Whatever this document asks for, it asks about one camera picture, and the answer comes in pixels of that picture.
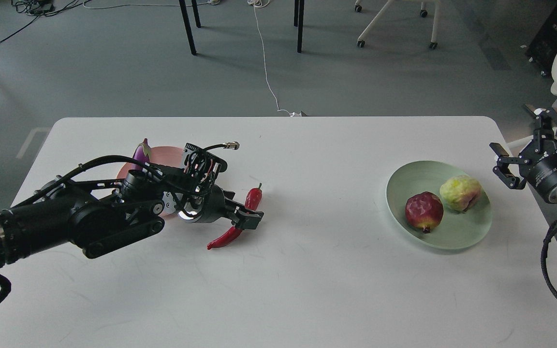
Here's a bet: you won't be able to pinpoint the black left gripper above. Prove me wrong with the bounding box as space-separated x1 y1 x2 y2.
177 185 264 231

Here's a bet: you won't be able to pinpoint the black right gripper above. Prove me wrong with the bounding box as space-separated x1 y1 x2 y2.
489 104 557 203

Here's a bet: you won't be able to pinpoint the red chili pepper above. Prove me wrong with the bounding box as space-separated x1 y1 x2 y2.
207 182 263 250

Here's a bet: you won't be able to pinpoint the yellow-green apple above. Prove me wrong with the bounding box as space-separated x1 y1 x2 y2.
439 175 482 212

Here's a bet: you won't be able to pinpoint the purple eggplant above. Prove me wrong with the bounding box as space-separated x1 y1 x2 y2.
132 138 152 163

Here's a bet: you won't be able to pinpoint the red pomegranate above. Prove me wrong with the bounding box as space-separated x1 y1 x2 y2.
404 191 444 233

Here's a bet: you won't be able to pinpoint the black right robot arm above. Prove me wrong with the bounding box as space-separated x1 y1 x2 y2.
489 105 557 300

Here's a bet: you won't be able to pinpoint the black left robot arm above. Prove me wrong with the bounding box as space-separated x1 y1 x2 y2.
0 140 264 303

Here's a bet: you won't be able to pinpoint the pink plate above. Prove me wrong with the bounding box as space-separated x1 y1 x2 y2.
117 146 187 220

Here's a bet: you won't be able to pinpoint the green plate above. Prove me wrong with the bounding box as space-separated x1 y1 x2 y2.
385 160 493 251

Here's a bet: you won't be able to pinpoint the black cabinet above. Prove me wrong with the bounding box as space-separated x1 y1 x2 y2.
525 4 557 77

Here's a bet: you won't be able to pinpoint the white chair base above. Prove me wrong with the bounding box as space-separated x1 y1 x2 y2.
354 0 441 51

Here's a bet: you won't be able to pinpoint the black table legs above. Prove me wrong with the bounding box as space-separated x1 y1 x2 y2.
178 0 306 56

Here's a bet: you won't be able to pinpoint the white cable on floor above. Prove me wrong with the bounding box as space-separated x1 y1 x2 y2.
247 0 303 117

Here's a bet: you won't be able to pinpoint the black cables on floor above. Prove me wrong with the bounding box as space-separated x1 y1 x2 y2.
0 0 86 58

